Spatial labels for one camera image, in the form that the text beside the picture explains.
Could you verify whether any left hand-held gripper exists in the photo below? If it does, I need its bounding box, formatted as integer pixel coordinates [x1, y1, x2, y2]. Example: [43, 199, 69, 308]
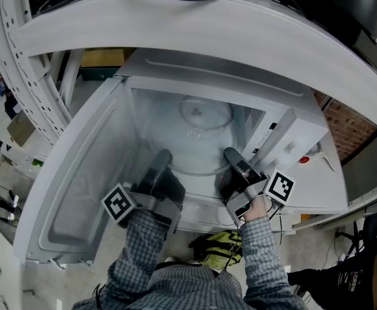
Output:
[101, 149, 186, 235]

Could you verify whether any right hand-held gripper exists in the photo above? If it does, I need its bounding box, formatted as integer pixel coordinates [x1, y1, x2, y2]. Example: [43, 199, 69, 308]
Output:
[219, 147, 296, 227]

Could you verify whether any round glass turntable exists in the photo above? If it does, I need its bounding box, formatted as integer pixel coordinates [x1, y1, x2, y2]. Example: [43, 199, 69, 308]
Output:
[167, 121, 241, 178]

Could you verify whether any person's right forearm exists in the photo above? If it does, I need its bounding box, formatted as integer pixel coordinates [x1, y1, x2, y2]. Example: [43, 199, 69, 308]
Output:
[239, 195, 305, 310]

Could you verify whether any person's left forearm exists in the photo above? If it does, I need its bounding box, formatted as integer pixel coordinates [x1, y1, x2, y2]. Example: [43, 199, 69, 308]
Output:
[104, 207, 176, 303]

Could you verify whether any white microwave oven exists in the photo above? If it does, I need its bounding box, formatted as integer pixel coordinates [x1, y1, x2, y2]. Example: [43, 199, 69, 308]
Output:
[12, 46, 330, 266]

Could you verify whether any yellow-green backpack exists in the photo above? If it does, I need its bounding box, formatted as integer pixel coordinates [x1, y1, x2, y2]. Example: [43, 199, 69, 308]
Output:
[190, 231, 244, 267]

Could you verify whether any white device with red button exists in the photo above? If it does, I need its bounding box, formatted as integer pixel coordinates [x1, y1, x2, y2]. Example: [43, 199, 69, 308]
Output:
[298, 142, 336, 171]

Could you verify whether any dark green box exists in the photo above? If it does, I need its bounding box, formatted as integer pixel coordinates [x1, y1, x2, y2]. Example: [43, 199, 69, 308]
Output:
[80, 66, 123, 81]

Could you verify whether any brown cardboard box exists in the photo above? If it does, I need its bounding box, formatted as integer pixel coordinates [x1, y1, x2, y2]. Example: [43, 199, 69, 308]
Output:
[80, 48, 127, 69]

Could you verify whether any person's checked shirt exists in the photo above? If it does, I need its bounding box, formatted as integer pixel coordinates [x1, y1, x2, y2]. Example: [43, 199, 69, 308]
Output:
[74, 263, 250, 310]

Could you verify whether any grey metal cabinet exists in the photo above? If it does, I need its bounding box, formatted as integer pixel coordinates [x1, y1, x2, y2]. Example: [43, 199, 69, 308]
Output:
[341, 130, 377, 203]

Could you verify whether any white metal shelving rack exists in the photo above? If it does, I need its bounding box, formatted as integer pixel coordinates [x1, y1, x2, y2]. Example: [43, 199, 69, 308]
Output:
[0, 0, 377, 232]

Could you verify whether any black office chair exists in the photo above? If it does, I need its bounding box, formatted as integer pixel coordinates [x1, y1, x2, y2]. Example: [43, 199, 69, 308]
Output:
[336, 211, 377, 261]

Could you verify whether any olive green rectangular box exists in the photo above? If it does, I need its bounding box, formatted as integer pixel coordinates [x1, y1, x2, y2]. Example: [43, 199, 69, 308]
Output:
[6, 111, 36, 148]

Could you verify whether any black appliance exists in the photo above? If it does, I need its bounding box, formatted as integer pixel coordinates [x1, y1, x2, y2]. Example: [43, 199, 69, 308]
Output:
[307, 0, 377, 77]

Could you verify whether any white machine with black panel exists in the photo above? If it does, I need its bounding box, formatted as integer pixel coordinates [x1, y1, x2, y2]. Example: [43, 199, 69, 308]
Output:
[0, 211, 25, 310]

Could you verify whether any microwave roller ring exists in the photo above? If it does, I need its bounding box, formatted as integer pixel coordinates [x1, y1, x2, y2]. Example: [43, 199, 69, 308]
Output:
[178, 95, 234, 132]

